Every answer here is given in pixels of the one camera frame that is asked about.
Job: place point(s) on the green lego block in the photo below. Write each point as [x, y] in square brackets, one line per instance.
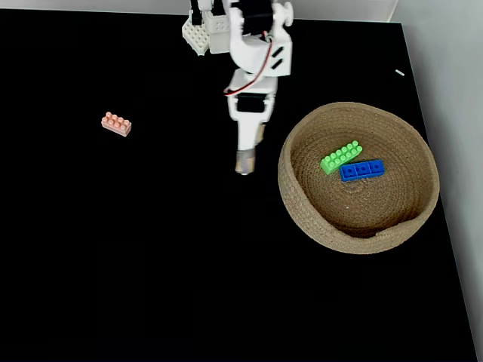
[339, 156]

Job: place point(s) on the blue lego block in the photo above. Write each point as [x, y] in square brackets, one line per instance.
[362, 170]

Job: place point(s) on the pink lego block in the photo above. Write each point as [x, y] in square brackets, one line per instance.
[116, 123]

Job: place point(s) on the small white tape piece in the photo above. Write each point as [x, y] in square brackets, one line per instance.
[400, 72]

